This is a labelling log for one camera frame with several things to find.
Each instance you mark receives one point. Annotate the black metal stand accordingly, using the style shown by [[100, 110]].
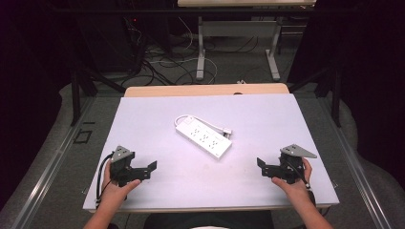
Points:
[[75, 95], [335, 92]]

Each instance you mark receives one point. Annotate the white power strip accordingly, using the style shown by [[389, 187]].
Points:
[[205, 140]]

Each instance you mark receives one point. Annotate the aluminium floor rail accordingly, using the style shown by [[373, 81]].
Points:
[[356, 165], [47, 173]]

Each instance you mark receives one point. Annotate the wooden table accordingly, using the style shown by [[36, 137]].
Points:
[[191, 90]]

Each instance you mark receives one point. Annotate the white desk with metal legs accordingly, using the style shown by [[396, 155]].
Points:
[[238, 28]]

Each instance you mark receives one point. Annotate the white table board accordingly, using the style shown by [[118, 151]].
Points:
[[191, 181]]

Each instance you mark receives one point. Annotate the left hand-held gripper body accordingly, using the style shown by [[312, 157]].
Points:
[[122, 162]]

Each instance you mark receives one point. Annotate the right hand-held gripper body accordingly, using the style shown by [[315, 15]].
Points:
[[292, 162]]

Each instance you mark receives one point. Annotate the person's dark clothing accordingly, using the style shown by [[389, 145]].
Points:
[[207, 222]]

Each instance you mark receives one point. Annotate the dark computer tower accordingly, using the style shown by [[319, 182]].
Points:
[[108, 41]]

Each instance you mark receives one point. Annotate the person's left hand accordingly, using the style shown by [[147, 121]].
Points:
[[112, 191]]

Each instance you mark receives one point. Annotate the person's right hand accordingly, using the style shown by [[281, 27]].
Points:
[[297, 190]]

